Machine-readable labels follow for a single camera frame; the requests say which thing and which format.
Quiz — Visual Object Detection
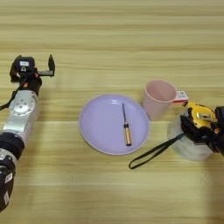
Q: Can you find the purple round plate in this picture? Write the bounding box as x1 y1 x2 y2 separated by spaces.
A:
78 93 151 157

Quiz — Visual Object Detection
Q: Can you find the yellow tape measure with strap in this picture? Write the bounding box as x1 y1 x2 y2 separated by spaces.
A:
128 101 220 171

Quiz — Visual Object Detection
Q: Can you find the pink plastic cup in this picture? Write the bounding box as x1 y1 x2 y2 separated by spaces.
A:
142 79 179 123

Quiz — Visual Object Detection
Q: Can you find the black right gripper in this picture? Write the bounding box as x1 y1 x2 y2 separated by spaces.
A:
179 105 224 158

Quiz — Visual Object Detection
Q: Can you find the small red white card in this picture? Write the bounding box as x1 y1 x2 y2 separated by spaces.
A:
172 89 190 105

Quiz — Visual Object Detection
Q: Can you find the screwdriver with orange handle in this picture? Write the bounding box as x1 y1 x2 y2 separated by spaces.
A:
121 101 133 147

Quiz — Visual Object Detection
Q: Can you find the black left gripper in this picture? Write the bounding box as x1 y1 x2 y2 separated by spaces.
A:
9 53 57 96

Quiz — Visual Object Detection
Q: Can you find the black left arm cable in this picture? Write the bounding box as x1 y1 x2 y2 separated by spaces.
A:
0 76 29 112

